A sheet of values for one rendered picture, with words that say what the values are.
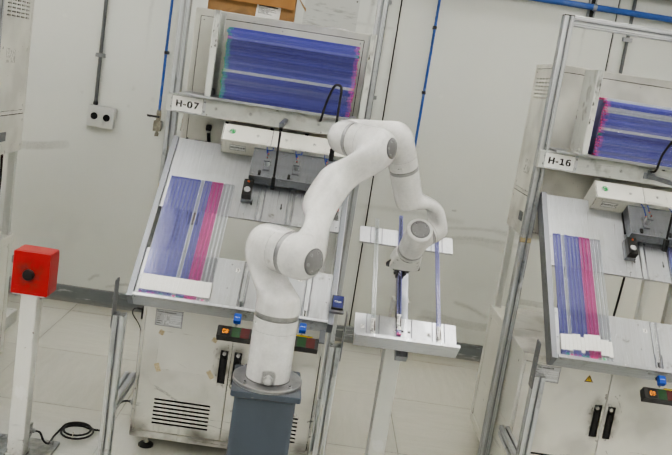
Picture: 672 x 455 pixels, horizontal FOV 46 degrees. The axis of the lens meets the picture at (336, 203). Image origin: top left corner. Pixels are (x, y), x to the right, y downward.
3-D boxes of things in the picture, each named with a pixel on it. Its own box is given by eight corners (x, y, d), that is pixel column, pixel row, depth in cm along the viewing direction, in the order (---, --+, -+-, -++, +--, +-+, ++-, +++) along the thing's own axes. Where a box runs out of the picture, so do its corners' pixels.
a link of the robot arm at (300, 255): (271, 276, 216) (313, 294, 205) (249, 252, 207) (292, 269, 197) (367, 139, 233) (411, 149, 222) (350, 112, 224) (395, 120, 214)
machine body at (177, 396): (305, 475, 309) (329, 324, 299) (126, 450, 307) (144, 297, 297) (310, 406, 373) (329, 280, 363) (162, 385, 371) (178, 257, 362)
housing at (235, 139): (344, 180, 312) (348, 157, 300) (220, 161, 311) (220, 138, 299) (346, 164, 317) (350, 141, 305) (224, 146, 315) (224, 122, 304)
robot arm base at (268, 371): (302, 399, 207) (312, 332, 204) (229, 390, 206) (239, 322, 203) (301, 371, 226) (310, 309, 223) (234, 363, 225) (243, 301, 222)
